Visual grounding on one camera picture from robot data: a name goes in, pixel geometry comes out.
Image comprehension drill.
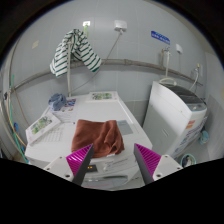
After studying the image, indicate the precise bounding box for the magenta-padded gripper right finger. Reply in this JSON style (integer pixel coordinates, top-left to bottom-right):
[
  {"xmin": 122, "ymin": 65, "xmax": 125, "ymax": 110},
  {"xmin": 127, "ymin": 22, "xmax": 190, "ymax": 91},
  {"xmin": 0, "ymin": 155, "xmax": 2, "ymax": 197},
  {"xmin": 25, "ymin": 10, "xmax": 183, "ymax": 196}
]
[{"xmin": 133, "ymin": 143, "xmax": 184, "ymax": 187}]

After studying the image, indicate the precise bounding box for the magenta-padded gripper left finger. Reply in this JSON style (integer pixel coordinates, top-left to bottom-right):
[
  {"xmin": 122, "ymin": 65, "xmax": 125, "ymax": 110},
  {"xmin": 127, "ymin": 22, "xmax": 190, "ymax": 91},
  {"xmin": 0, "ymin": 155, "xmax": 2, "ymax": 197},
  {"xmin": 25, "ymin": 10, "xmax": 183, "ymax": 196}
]
[{"xmin": 44, "ymin": 143, "xmax": 96, "ymax": 187}]

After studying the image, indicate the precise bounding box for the brown towel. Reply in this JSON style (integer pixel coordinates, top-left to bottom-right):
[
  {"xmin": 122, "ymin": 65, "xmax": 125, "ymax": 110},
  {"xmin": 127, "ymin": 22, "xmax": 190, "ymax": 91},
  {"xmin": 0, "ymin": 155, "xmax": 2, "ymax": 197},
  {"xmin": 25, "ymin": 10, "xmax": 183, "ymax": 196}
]
[{"xmin": 70, "ymin": 119, "xmax": 125, "ymax": 159}]

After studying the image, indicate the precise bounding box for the printed paper sheet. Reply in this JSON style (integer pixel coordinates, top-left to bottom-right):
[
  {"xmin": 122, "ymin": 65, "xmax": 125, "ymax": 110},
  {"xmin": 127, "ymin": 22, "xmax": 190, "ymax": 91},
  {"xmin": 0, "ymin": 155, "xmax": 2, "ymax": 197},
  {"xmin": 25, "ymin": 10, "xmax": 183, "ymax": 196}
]
[{"xmin": 51, "ymin": 97, "xmax": 78, "ymax": 124}]

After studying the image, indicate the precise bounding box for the white top-loading washing machine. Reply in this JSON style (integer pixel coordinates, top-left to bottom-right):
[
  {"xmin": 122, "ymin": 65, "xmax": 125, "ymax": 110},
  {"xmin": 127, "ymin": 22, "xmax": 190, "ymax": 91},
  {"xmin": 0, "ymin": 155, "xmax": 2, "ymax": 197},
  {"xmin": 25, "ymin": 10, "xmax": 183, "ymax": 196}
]
[{"xmin": 142, "ymin": 79, "xmax": 208, "ymax": 159}]

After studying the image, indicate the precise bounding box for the large white printed book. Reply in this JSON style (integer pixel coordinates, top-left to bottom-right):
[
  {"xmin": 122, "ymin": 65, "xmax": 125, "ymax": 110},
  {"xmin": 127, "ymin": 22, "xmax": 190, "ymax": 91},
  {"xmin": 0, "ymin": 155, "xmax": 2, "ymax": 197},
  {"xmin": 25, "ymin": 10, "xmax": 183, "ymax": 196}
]
[{"xmin": 25, "ymin": 112, "xmax": 62, "ymax": 145}]

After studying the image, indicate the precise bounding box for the crumpled blue cloth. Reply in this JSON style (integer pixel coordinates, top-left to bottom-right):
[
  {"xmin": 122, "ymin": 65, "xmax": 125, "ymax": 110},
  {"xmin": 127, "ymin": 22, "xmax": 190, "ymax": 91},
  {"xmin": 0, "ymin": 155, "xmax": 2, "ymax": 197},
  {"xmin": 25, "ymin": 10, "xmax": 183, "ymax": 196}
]
[{"xmin": 48, "ymin": 93, "xmax": 68, "ymax": 112}]

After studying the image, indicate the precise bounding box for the small printed booklet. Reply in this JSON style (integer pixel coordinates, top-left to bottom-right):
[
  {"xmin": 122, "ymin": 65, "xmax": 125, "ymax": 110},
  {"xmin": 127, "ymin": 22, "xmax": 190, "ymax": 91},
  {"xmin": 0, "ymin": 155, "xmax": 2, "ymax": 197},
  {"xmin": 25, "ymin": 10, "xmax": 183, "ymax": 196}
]
[{"xmin": 87, "ymin": 91, "xmax": 118, "ymax": 102}]

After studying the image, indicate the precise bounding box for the green white striped shirt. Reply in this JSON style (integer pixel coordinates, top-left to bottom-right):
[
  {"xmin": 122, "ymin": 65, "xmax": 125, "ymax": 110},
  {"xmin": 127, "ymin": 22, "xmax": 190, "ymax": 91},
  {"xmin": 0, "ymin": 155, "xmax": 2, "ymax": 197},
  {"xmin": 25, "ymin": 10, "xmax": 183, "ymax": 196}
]
[{"xmin": 49, "ymin": 28, "xmax": 103, "ymax": 78}]

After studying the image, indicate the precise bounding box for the beige hose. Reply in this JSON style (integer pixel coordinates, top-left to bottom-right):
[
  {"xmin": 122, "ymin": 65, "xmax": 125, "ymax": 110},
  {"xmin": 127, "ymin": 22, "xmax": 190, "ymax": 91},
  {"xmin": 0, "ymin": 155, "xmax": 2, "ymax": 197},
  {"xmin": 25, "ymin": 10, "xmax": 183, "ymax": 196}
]
[{"xmin": 4, "ymin": 89, "xmax": 28, "ymax": 148}]

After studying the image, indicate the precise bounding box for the green hose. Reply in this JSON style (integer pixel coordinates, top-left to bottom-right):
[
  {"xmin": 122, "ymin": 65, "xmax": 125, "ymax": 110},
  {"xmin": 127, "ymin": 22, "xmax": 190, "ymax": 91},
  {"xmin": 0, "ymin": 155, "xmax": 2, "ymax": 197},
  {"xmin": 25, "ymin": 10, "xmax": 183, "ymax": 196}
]
[{"xmin": 8, "ymin": 73, "xmax": 29, "ymax": 164}]

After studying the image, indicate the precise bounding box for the grey wall pipe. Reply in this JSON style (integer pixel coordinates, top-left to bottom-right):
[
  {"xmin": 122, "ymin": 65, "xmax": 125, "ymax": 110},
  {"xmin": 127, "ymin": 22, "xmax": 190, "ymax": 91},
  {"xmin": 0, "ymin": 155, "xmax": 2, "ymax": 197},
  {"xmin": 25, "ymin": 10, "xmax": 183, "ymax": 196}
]
[{"xmin": 9, "ymin": 58, "xmax": 204, "ymax": 93}]

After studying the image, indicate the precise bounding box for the grey power cable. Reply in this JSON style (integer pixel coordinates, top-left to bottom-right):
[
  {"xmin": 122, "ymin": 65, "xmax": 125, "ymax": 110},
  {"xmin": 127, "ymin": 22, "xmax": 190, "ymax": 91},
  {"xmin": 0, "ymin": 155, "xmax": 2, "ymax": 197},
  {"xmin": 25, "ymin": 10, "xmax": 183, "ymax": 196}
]
[{"xmin": 70, "ymin": 31, "xmax": 122, "ymax": 95}]

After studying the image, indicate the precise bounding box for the blue wall sign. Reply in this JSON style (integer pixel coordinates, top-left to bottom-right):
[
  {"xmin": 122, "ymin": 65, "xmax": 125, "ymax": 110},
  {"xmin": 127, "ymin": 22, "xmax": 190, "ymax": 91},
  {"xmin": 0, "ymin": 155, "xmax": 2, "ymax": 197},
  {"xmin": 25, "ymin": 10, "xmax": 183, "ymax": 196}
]
[{"xmin": 150, "ymin": 30, "xmax": 171, "ymax": 46}]

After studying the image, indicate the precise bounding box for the white wall socket box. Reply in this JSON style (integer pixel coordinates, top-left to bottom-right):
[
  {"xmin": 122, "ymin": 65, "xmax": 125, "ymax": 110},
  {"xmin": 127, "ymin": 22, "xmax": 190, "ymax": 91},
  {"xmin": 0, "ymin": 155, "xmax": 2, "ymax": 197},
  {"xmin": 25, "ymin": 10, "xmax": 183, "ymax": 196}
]
[{"xmin": 113, "ymin": 19, "xmax": 128, "ymax": 34}]

